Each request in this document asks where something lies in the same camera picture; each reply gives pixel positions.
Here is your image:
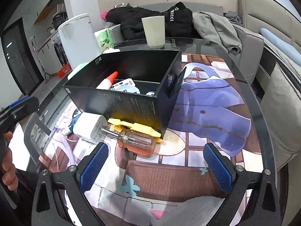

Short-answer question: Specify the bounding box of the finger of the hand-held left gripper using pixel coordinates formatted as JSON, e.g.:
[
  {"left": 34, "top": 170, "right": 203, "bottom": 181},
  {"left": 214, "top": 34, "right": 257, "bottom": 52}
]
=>
[
  {"left": 0, "top": 97, "right": 40, "bottom": 132},
  {"left": 7, "top": 95, "right": 30, "bottom": 110}
]

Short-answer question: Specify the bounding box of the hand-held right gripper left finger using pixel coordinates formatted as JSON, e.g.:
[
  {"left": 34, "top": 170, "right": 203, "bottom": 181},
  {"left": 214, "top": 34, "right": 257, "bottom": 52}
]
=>
[{"left": 31, "top": 142, "right": 110, "bottom": 226}]

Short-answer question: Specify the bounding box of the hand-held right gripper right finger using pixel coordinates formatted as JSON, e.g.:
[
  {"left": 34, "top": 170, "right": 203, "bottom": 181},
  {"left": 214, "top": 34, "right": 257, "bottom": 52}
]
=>
[{"left": 203, "top": 143, "right": 281, "bottom": 226}]

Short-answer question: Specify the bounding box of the black cardboard box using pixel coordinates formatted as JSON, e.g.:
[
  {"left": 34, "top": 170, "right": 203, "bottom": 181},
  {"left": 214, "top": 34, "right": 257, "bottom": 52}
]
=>
[{"left": 63, "top": 50, "right": 188, "bottom": 140}]

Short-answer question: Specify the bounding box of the white glue bottle orange cap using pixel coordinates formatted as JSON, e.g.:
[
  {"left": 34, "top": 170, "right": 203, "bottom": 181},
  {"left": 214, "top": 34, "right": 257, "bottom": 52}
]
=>
[{"left": 96, "top": 71, "right": 118, "bottom": 90}]

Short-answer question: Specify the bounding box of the white remote with coloured buttons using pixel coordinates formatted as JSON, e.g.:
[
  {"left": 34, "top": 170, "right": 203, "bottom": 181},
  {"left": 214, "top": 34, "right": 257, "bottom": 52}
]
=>
[{"left": 109, "top": 78, "right": 136, "bottom": 92}]

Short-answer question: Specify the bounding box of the person's left hand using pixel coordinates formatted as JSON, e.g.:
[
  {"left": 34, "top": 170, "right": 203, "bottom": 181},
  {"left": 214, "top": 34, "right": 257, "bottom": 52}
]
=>
[{"left": 0, "top": 131, "right": 20, "bottom": 192}]

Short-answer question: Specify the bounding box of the white charger adapter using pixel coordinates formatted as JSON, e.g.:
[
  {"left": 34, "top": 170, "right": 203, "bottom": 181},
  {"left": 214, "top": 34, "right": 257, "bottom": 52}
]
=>
[{"left": 73, "top": 112, "right": 109, "bottom": 145}]

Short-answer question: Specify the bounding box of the black door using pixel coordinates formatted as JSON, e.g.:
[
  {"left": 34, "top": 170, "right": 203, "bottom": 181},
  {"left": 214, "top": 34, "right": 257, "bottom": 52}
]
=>
[{"left": 1, "top": 17, "right": 44, "bottom": 100}]

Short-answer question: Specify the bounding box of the small blue packet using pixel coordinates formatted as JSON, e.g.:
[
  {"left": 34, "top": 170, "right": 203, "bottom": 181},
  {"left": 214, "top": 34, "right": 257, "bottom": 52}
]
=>
[{"left": 68, "top": 117, "right": 81, "bottom": 135}]

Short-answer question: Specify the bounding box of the mop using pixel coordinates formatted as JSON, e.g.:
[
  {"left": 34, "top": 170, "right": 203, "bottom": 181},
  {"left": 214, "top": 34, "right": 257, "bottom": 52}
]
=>
[{"left": 30, "top": 35, "right": 56, "bottom": 82}]

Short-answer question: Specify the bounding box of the red box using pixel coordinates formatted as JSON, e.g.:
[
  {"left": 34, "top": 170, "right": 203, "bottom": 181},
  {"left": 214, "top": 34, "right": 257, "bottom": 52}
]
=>
[{"left": 56, "top": 64, "right": 72, "bottom": 78}]

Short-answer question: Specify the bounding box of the printed table mat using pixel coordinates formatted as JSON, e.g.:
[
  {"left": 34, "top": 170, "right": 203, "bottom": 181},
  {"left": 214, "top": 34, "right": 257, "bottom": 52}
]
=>
[{"left": 38, "top": 53, "right": 263, "bottom": 226}]

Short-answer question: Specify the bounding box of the yellow utility knife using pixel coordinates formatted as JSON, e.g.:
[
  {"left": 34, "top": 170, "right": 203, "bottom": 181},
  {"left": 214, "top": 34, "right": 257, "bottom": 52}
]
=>
[{"left": 107, "top": 118, "right": 163, "bottom": 143}]

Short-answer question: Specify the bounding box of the green lidded container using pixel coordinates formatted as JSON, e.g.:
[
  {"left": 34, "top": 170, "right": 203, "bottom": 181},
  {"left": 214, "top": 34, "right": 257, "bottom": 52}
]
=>
[{"left": 67, "top": 62, "right": 90, "bottom": 81}]

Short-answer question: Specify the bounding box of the white washing machine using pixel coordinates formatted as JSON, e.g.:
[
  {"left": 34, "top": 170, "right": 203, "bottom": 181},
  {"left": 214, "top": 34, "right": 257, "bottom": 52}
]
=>
[{"left": 52, "top": 34, "right": 69, "bottom": 68}]

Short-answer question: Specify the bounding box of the white cylindrical appliance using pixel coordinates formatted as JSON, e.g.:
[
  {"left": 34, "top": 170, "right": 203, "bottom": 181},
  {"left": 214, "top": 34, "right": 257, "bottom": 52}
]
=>
[{"left": 58, "top": 13, "right": 102, "bottom": 64}]

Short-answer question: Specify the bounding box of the grey cushion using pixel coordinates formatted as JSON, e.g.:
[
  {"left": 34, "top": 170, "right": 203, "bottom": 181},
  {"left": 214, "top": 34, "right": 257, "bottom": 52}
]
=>
[{"left": 260, "top": 62, "right": 301, "bottom": 170}]

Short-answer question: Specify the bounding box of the black microwave oven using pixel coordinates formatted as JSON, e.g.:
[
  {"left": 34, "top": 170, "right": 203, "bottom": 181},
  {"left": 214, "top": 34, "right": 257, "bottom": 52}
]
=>
[{"left": 52, "top": 13, "right": 69, "bottom": 29}]

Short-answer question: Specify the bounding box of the green tissue pack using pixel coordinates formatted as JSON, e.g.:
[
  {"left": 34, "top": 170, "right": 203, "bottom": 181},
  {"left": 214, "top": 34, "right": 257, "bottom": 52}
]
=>
[{"left": 94, "top": 28, "right": 115, "bottom": 53}]

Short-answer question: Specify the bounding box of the grey sofa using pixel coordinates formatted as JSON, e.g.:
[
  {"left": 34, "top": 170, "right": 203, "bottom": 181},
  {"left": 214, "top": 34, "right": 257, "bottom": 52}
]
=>
[{"left": 110, "top": 3, "right": 264, "bottom": 86}]

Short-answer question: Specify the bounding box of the grey mattress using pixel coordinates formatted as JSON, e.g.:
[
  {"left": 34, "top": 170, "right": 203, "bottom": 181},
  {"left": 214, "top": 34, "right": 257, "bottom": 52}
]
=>
[{"left": 256, "top": 37, "right": 301, "bottom": 104}]

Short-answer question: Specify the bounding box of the black jacket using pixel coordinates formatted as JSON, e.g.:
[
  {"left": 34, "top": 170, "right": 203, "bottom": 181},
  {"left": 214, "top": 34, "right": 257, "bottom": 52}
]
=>
[{"left": 106, "top": 6, "right": 173, "bottom": 41}]

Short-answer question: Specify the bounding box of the grey hoodie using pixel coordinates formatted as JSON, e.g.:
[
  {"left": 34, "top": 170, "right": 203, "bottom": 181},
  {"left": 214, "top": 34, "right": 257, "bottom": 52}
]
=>
[{"left": 192, "top": 11, "right": 242, "bottom": 53}]

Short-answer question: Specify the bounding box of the blue pillow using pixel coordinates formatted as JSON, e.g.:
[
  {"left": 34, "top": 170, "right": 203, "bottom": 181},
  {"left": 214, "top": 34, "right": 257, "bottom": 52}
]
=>
[{"left": 260, "top": 27, "right": 301, "bottom": 62}]

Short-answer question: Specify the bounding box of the beige cup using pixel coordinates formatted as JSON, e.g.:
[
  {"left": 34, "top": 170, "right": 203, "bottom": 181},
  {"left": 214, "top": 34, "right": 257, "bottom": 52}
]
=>
[{"left": 141, "top": 15, "right": 166, "bottom": 49}]

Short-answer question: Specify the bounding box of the dark grey cloth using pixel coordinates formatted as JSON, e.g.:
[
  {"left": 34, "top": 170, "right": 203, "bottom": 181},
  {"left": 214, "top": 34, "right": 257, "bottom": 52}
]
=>
[{"left": 223, "top": 10, "right": 243, "bottom": 25}]

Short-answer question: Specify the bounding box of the black printed garment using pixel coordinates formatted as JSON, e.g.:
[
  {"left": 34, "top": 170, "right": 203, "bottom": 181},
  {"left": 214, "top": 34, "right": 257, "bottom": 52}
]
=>
[{"left": 166, "top": 1, "right": 195, "bottom": 38}]

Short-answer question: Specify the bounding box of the beige bed headboard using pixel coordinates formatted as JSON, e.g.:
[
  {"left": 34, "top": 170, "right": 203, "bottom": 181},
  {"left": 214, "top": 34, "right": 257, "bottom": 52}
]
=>
[{"left": 237, "top": 0, "right": 301, "bottom": 43}]

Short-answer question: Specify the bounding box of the clear handle screwdriver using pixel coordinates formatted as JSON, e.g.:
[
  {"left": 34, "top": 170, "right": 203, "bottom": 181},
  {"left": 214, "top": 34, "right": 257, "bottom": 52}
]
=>
[{"left": 100, "top": 126, "right": 157, "bottom": 157}]

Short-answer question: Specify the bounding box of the white wall cabinet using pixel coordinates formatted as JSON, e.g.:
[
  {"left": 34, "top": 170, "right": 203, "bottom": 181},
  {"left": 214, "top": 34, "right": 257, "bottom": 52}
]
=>
[{"left": 33, "top": 0, "right": 65, "bottom": 25}]

